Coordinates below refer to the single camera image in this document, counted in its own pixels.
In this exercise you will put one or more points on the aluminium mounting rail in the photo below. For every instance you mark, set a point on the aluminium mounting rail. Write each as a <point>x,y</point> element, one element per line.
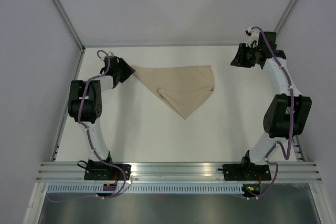
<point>208,172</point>

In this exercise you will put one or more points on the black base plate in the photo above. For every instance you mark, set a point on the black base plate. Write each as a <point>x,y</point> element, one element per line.
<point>123,171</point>
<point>233,172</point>

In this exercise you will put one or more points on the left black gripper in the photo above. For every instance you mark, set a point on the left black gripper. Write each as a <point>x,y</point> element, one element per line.
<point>128,71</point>

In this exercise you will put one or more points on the aluminium frame back bar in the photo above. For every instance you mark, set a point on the aluminium frame back bar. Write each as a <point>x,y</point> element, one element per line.
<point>163,45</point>

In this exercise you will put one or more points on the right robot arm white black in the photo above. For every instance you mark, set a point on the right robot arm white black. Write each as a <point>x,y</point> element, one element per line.
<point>287,113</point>

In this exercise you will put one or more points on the beige cloth napkin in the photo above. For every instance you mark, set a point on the beige cloth napkin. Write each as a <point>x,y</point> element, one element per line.
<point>183,89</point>

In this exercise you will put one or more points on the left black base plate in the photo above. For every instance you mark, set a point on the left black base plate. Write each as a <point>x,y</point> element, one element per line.
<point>123,171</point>

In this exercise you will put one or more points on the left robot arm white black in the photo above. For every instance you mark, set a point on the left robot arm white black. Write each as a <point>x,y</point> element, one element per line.
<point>85,107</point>

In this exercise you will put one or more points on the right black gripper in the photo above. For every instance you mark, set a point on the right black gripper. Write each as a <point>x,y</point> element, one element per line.
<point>239,59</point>

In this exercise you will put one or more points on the white slotted cable duct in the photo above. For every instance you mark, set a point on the white slotted cable duct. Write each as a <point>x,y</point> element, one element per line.
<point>146,188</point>

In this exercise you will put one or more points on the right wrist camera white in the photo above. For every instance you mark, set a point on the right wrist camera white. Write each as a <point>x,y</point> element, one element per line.
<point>253,34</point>

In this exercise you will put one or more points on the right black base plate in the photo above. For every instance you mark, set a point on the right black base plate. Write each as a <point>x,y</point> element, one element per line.
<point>233,172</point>

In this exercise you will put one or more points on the aluminium frame post left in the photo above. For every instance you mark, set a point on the aluminium frame post left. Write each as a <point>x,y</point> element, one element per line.
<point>67,22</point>

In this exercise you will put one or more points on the aluminium frame right rail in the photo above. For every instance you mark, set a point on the aluminium frame right rail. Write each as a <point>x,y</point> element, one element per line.
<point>281,82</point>

